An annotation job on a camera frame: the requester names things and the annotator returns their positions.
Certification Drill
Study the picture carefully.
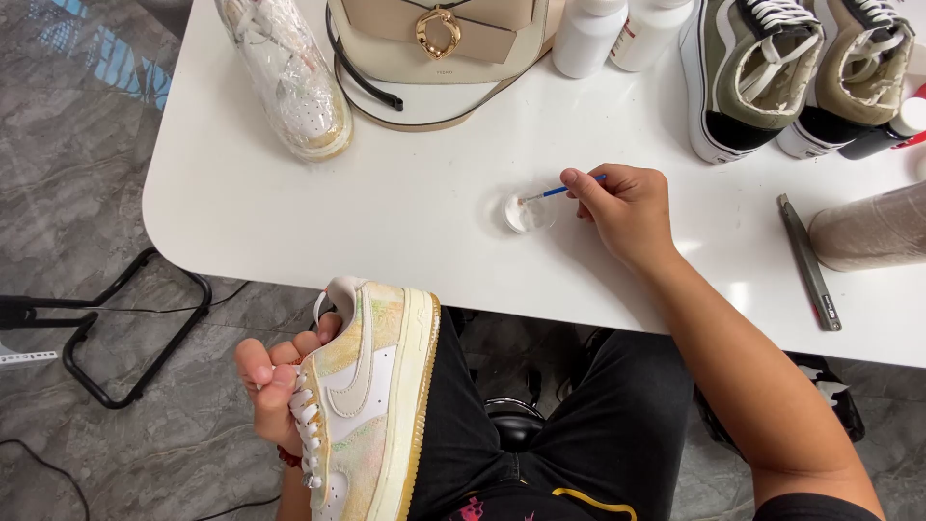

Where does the beige handbag with gold clasp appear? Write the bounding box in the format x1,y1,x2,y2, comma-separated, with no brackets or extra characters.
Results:
324,0,566,133

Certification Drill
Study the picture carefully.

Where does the thin black cable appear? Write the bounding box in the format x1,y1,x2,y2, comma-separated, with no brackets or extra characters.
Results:
85,281,251,315

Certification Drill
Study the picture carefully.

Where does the red plastic object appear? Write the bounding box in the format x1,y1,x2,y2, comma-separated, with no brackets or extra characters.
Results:
891,83,926,151

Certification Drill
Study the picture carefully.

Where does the person's right hand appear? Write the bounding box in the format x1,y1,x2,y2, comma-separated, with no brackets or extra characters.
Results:
560,164,681,275

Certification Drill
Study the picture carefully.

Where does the grey metal hand tool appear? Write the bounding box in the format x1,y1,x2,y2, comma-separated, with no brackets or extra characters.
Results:
777,192,843,334

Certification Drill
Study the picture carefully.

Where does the brown paper roll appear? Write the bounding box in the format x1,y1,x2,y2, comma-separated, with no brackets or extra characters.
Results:
808,181,926,274

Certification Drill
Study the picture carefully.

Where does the plain white plastic bottle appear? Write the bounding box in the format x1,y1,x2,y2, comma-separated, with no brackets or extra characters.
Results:
552,0,629,80

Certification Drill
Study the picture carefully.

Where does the pastel yellow white sneaker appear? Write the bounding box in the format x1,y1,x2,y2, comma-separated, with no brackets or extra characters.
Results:
289,275,443,521

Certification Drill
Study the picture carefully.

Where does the olive green black sneaker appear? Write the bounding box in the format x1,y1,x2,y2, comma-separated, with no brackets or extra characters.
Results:
679,0,826,166
776,0,917,161

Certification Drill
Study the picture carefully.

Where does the person's left hand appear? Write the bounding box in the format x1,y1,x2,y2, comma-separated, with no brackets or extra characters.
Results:
233,311,345,458

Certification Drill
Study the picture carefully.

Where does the black floor cable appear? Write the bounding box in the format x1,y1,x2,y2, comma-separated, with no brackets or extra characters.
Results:
0,439,92,521
191,494,283,521

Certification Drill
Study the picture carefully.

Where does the black bottle with white cap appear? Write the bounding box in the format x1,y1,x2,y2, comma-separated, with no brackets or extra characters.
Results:
838,96,926,162

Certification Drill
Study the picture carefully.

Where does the plastic-wrapped white sneaker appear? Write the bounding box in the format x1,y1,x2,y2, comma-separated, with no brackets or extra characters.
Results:
213,0,354,163

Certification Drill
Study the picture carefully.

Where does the person's black printed shirt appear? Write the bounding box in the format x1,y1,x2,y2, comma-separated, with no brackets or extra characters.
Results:
433,483,885,521

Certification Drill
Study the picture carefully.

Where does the black and white shoe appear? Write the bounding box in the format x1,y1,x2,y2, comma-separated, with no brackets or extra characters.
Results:
693,352,867,464

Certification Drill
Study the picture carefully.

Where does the small clear plastic cup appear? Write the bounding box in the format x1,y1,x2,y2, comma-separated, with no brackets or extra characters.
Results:
503,190,560,235

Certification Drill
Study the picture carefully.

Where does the white bottle with red label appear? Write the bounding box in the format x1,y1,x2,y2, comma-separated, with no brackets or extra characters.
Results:
609,0,696,74

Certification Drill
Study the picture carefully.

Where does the white perforated bar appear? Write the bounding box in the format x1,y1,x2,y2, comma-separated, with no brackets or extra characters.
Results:
0,349,59,369

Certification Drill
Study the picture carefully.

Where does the black stool seat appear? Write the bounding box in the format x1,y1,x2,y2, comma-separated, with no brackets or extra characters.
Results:
482,397,548,454

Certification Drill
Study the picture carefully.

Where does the thin blue brush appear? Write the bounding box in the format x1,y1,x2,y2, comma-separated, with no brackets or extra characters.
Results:
517,173,608,206

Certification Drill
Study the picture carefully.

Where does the black metal floor stand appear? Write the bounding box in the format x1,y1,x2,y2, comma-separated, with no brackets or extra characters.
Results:
0,247,214,411

